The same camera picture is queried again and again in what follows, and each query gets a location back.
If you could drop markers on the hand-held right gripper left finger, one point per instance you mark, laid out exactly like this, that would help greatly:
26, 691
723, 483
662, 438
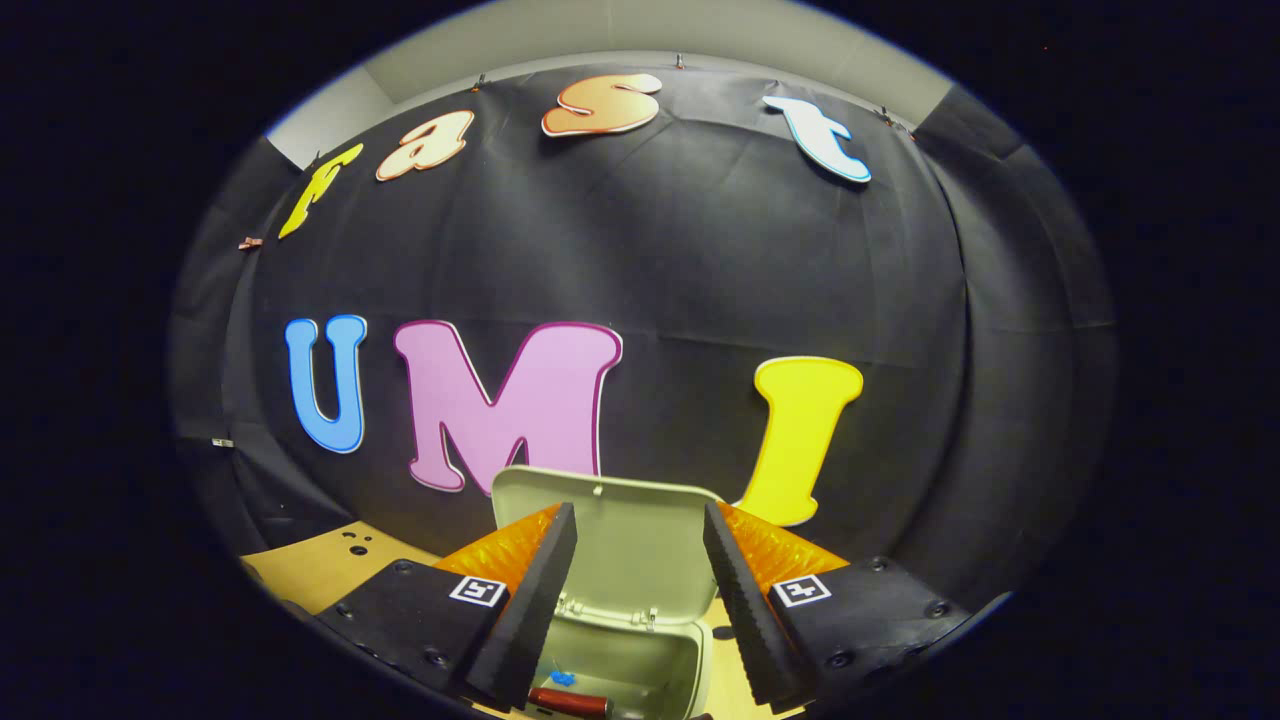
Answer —
535, 620

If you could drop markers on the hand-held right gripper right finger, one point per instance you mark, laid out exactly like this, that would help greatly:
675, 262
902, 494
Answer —
740, 620

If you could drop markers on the blue paper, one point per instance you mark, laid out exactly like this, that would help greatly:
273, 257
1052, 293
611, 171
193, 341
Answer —
562, 679

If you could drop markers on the red pop can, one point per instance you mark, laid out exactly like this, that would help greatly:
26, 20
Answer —
570, 702

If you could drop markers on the pale green desktop garbage bin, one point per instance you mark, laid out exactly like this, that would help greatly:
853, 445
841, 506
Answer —
640, 560

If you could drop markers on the wooden desktop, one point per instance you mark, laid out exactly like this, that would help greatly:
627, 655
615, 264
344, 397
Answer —
320, 570

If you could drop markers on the black backdrop cloth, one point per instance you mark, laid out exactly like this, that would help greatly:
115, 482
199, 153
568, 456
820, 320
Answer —
680, 260

